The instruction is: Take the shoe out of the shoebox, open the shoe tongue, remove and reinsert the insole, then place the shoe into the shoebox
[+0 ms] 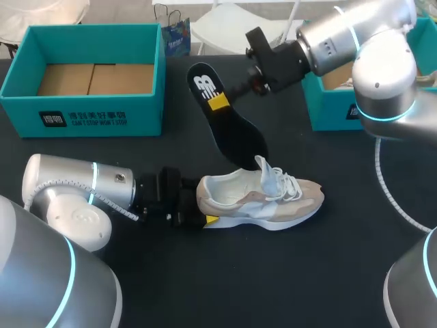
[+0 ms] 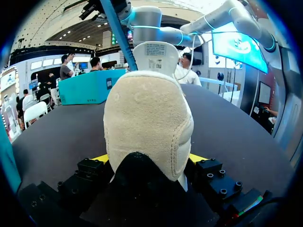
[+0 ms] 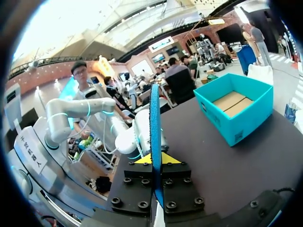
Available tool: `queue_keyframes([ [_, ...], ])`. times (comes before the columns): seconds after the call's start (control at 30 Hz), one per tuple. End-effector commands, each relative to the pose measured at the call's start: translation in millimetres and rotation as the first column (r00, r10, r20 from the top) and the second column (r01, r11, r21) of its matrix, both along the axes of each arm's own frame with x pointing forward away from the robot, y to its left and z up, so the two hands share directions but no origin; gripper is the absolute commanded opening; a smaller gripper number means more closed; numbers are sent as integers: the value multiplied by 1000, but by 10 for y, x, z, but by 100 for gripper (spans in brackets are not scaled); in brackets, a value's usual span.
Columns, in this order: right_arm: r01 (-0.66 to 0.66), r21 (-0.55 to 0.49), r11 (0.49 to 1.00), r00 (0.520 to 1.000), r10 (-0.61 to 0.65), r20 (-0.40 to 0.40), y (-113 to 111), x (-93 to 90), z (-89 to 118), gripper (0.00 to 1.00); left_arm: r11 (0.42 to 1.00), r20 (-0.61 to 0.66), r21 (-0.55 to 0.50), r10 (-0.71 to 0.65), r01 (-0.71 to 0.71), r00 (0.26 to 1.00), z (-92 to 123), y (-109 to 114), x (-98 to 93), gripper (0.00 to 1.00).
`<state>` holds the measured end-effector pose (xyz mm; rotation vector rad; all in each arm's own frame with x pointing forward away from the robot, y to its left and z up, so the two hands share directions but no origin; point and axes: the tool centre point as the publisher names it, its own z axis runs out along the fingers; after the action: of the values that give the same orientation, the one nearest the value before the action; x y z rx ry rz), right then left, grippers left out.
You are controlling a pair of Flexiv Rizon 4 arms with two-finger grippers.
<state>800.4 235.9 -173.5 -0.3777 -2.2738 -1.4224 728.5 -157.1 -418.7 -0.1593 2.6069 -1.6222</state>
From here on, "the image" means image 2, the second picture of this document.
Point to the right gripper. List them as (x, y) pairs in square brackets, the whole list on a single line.
[(92, 8)]

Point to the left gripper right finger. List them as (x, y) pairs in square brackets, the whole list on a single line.
[(217, 179)]

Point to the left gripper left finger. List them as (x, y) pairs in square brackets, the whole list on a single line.
[(80, 184)]

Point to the blue and black insole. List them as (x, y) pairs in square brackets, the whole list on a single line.
[(118, 30)]

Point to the beige suede shoe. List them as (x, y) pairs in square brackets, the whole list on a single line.
[(144, 118)]

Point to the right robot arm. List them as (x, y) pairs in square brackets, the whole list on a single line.
[(217, 19)]

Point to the person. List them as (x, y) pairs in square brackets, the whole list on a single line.
[(64, 69), (95, 65), (27, 100), (71, 63), (190, 75), (53, 87)]

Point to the teal box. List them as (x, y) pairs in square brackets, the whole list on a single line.
[(87, 87), (8, 156)]

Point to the person's hand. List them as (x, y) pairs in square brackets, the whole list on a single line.
[(271, 111)]

